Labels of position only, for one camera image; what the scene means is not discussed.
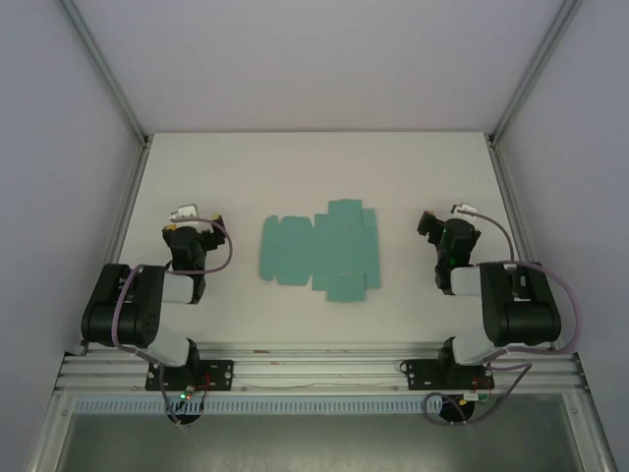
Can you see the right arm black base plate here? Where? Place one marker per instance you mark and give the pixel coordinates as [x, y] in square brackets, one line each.
[422, 373]

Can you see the small circuit board green light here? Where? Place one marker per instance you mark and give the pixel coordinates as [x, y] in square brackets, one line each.
[477, 396]
[184, 394]

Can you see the grey metal sheet panel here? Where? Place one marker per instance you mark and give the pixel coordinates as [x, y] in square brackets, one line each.
[314, 442]

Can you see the aluminium frame post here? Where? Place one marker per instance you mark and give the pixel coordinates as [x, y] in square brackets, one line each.
[533, 74]
[105, 74]

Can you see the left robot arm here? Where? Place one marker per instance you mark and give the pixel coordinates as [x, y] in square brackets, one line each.
[123, 305]

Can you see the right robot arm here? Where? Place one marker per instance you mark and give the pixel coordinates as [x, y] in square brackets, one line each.
[521, 305]

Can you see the aluminium table side rail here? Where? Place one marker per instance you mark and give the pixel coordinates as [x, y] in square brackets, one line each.
[508, 206]
[129, 206]

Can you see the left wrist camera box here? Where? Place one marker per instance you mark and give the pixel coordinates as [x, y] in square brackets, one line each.
[185, 212]

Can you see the teal cardboard box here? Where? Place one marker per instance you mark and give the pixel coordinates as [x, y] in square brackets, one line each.
[339, 251]

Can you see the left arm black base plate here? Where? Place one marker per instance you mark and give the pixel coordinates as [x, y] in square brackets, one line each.
[218, 374]

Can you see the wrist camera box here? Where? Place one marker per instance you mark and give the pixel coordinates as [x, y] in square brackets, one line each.
[185, 212]
[464, 209]

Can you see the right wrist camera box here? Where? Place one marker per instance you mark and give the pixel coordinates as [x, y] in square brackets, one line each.
[464, 209]

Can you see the long aluminium mounting rail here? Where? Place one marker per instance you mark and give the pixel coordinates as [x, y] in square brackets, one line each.
[319, 366]

